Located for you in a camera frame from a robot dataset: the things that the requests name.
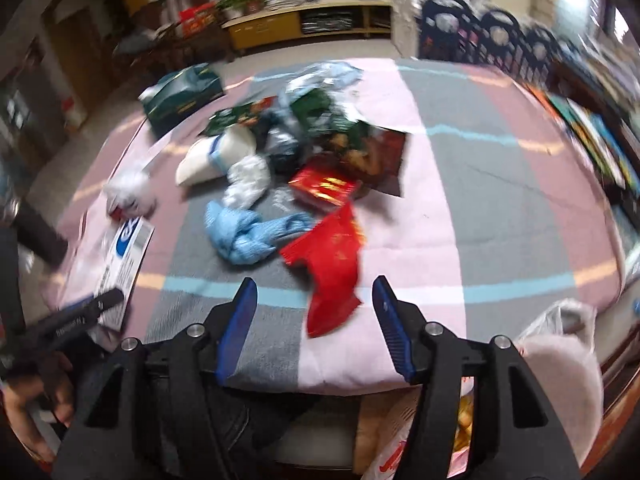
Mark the white blue paper box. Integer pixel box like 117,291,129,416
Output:
75,216,156,332

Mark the red gold packet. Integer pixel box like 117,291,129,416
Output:
288,157,363,211

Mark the clear plastic bag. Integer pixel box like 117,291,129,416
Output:
282,62,337,107

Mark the white crumpled plastic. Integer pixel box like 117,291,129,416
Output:
103,167,157,221

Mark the red plastic wrapper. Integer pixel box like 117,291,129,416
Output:
279,201,364,338

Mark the person's left hand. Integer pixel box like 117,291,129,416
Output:
0,352,77,466

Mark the white play fence panel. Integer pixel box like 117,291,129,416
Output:
391,0,431,58

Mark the row of colourful books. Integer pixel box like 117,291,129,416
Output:
525,45,640,241

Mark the dark green tissue box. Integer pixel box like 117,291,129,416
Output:
138,63,225,140

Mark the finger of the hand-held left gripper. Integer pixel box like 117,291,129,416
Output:
75,287,126,322

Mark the green red cookie wrapper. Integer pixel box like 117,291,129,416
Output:
198,96,278,137

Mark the potted green plant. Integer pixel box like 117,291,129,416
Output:
217,0,271,17

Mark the white plastic bag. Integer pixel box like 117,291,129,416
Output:
221,154,273,211
360,299,608,480

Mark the yellow wooden cabinet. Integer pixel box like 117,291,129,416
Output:
221,0,394,51

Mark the dark red snack bag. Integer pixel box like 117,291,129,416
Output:
320,120,408,196

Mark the white crumpled plastic bag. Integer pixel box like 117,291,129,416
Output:
221,154,273,211

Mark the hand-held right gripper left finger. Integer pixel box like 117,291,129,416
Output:
52,277,258,480

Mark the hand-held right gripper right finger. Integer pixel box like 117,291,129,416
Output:
372,275,581,480

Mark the dark wooden table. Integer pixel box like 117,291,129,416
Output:
112,0,233,78

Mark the blue crumpled cloth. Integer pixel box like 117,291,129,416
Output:
205,200,315,266

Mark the white bag with blue stripe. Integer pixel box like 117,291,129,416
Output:
175,125,257,187

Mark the dark green crumpled wrapper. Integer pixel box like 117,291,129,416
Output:
291,89,358,138

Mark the navy play fence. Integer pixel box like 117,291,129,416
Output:
417,0,581,86

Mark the grey plastic bag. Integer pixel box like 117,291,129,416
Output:
261,110,307,173

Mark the red gift box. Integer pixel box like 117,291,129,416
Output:
178,2,219,37

